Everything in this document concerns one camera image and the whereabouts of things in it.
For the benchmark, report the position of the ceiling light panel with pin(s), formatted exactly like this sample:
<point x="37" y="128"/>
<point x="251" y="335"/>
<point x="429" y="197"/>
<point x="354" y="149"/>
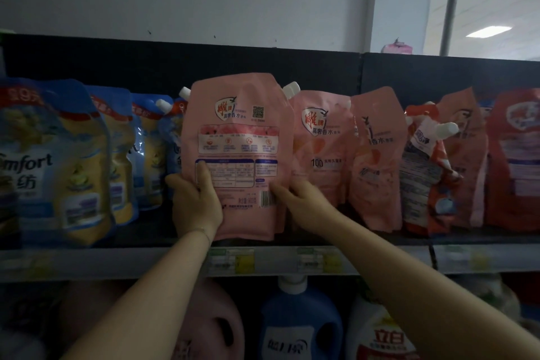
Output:
<point x="488" y="31"/>

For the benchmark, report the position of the grey vertical pole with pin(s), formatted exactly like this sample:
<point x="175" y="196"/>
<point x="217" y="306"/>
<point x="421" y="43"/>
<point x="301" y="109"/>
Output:
<point x="451" y="1"/>

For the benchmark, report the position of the white detergent jug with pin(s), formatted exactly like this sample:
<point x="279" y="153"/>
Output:
<point x="493" y="300"/>
<point x="375" y="330"/>

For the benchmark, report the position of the person's right forearm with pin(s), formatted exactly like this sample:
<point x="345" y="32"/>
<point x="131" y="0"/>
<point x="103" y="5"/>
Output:
<point x="422" y="288"/>

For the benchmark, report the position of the orange OMO detergent pouches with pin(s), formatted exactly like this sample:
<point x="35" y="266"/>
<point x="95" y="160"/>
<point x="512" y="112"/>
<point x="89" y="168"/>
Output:
<point x="422" y="195"/>

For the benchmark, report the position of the blue detergent jug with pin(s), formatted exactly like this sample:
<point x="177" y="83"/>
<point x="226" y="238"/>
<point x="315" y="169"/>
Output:
<point x="299" y="321"/>

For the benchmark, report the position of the person's left forearm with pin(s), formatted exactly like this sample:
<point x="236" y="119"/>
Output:
<point x="143" y="309"/>

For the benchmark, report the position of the person's right hand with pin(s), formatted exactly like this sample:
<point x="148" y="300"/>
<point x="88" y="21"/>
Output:
<point x="310" y="208"/>

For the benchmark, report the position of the person's left hand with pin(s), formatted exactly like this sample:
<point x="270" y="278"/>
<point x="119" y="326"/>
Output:
<point x="198" y="212"/>

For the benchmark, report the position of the pink bagged item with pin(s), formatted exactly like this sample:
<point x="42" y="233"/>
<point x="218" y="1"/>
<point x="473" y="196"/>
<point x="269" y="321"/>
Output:
<point x="397" y="47"/>

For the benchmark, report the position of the dark metal shelf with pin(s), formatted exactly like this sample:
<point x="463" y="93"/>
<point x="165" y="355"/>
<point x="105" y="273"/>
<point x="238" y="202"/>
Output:
<point x="211" y="60"/>

